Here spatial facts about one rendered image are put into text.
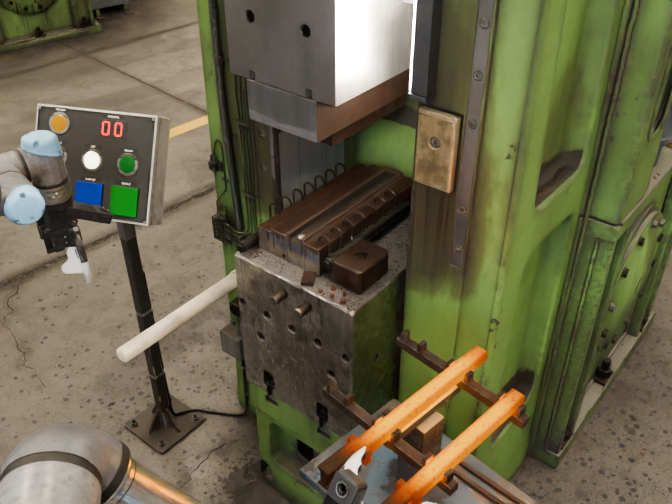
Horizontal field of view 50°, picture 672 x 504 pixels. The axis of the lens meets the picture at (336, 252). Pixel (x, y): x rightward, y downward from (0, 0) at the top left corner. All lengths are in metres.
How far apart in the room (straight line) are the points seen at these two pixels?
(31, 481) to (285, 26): 0.97
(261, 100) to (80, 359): 1.67
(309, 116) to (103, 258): 2.15
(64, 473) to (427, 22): 0.98
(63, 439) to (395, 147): 1.38
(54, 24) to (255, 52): 4.96
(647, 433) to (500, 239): 1.39
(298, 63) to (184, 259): 2.04
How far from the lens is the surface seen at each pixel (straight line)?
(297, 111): 1.55
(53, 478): 0.90
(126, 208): 1.91
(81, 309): 3.25
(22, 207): 1.50
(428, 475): 1.26
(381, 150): 2.09
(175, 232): 3.62
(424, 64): 1.44
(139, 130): 1.91
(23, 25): 6.40
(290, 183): 1.96
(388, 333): 1.83
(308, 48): 1.47
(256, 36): 1.57
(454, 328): 1.75
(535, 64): 1.38
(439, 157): 1.52
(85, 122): 1.98
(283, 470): 2.30
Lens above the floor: 1.96
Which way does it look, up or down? 35 degrees down
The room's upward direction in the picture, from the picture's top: straight up
